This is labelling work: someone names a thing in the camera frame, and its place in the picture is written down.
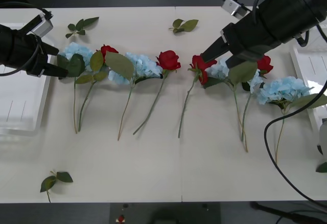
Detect pale blue flower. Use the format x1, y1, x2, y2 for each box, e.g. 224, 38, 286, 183
104, 51, 164, 141
56, 42, 95, 135
256, 77, 327, 166
206, 56, 264, 153

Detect loose twig, four green leaves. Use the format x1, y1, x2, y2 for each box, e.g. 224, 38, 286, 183
65, 16, 100, 39

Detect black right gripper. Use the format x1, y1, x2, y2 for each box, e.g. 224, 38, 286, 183
200, 16, 279, 69

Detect black stand leg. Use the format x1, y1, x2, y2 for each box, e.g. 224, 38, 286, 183
250, 200, 327, 224

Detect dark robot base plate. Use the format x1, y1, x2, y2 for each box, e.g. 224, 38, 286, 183
109, 203, 222, 224

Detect loose twig, broad green leaves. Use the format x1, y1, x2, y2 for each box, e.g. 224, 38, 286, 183
168, 18, 199, 34

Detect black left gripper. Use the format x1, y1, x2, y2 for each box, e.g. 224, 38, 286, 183
10, 31, 69, 79

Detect left arm wrist camera box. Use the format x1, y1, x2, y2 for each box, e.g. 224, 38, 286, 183
24, 13, 54, 37

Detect arm wrist camera box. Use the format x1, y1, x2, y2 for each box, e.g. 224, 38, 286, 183
221, 0, 251, 20
24, 13, 54, 37

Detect loose twig, two green leaves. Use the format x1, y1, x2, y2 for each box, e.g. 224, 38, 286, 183
40, 170, 74, 204

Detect right arm wrist camera box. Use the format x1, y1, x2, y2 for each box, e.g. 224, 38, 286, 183
221, 0, 251, 20

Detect shallow white box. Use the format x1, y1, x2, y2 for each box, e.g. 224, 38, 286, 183
0, 24, 59, 137
290, 43, 327, 138

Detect small red rose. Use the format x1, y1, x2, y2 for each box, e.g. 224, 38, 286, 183
241, 55, 274, 142

